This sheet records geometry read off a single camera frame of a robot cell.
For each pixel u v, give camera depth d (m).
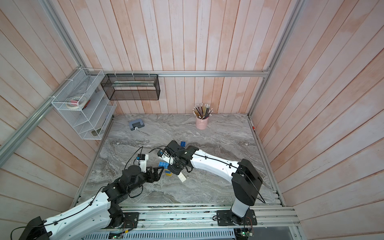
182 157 0.57
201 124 1.08
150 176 0.70
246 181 0.44
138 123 1.12
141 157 0.70
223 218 0.73
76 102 0.69
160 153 0.72
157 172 0.72
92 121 0.80
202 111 1.07
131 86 1.00
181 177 0.86
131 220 0.73
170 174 0.87
